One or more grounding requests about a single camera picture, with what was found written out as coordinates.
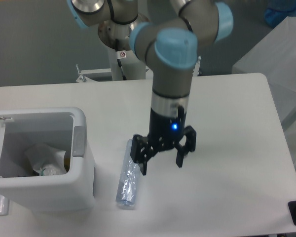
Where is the blue plastic bin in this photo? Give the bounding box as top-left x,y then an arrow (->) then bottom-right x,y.
264,0 -> 296,28

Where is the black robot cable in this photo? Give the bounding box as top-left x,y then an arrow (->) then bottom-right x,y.
114,38 -> 127,81

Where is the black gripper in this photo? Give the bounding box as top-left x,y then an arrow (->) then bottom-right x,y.
130,106 -> 197,176

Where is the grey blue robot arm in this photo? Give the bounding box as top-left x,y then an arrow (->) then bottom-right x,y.
128,0 -> 234,175

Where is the white base bracket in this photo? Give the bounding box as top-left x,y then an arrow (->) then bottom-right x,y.
75,56 -> 202,83

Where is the clear plastic water bottle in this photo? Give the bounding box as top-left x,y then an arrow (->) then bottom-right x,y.
115,139 -> 141,209

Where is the clear plastic wrapper bag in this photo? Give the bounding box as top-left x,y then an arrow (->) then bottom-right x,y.
24,143 -> 67,176

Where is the white trash can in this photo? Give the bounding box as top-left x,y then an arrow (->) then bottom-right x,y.
0,107 -> 95,211

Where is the white side table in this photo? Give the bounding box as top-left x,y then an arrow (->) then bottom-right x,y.
232,17 -> 296,170

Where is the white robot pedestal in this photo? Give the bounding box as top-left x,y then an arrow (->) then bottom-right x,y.
97,12 -> 153,81

